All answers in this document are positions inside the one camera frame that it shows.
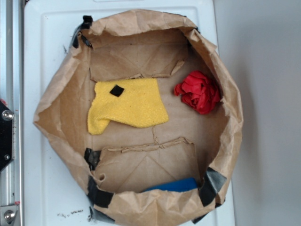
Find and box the black tape strip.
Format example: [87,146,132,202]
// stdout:
[87,177,114,208]
[199,167,227,207]

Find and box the black tape strip lower left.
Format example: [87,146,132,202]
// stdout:
[87,177,114,208]

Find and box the black mounting bracket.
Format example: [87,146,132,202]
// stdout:
[0,98,14,172]

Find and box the yellow microfiber cloth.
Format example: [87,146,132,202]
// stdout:
[87,78,169,135]

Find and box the brown paper bag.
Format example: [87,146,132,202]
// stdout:
[33,9,244,226]

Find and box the black clip top left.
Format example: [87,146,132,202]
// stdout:
[81,15,93,29]

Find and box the aluminium frame rail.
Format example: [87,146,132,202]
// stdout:
[0,0,25,226]

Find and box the black tape piece inner left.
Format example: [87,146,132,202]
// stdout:
[84,148,101,170]

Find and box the red crumpled cloth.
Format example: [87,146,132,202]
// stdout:
[174,71,221,114]

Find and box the blue bottle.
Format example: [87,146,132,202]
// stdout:
[144,178,198,192]

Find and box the metal corner bracket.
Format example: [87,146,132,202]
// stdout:
[0,205,20,226]

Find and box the black tape strip right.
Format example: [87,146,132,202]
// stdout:
[199,167,227,207]

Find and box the small black square patch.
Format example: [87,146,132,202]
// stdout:
[110,85,124,97]

